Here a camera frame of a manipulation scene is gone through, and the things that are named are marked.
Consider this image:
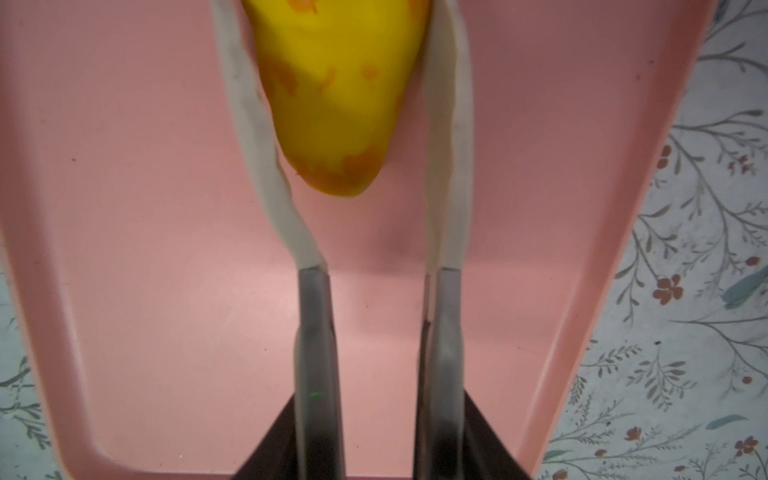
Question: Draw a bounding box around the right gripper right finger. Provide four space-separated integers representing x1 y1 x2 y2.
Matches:
413 1 474 479

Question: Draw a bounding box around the pink tray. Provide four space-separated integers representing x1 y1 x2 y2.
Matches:
1 1 716 479

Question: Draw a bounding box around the yellow twisted bread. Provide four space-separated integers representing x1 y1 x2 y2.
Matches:
242 0 431 197

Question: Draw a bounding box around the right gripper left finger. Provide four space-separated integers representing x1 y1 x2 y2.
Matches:
211 1 346 479

